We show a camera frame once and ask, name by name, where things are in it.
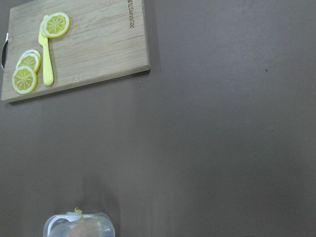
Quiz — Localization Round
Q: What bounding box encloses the brown egg far slot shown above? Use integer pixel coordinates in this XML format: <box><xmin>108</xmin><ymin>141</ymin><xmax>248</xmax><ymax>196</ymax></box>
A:
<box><xmin>66</xmin><ymin>223</ymin><xmax>100</xmax><ymax>237</ymax></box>

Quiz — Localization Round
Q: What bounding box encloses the clear plastic egg box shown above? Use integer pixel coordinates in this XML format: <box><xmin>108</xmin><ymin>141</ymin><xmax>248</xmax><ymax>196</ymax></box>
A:
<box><xmin>42</xmin><ymin>212</ymin><xmax>116</xmax><ymax>237</ymax></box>

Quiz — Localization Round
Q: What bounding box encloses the wooden cutting board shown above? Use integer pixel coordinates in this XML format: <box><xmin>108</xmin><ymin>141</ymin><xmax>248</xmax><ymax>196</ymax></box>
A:
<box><xmin>1</xmin><ymin>0</ymin><xmax>150</xmax><ymax>102</ymax></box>

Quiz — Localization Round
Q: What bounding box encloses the yellow plastic knife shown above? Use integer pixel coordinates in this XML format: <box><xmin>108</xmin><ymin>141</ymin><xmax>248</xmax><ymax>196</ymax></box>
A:
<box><xmin>38</xmin><ymin>15</ymin><xmax>54</xmax><ymax>86</ymax></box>

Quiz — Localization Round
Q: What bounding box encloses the yellow rubber band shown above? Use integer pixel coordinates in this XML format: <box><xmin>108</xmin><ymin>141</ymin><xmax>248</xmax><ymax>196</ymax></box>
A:
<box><xmin>74</xmin><ymin>207</ymin><xmax>83</xmax><ymax>221</ymax></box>

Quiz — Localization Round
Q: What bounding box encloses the lemon slice top upper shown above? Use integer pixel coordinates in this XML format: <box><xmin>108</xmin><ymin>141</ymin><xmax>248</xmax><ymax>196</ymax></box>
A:
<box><xmin>44</xmin><ymin>12</ymin><xmax>70</xmax><ymax>38</ymax></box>

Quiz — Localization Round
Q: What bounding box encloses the lemon slice front lower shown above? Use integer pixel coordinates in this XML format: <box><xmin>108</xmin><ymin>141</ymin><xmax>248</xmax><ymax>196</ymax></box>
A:
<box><xmin>12</xmin><ymin>66</ymin><xmax>38</xmax><ymax>94</ymax></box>

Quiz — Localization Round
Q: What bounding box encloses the lemon slice back lower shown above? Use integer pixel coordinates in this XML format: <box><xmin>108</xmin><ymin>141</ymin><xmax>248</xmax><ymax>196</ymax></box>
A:
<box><xmin>16</xmin><ymin>49</ymin><xmax>41</xmax><ymax>73</ymax></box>

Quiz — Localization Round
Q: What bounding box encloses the lemon slice under upper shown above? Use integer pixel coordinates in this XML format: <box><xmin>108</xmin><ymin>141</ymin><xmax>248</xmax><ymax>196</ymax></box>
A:
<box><xmin>39</xmin><ymin>15</ymin><xmax>48</xmax><ymax>38</ymax></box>

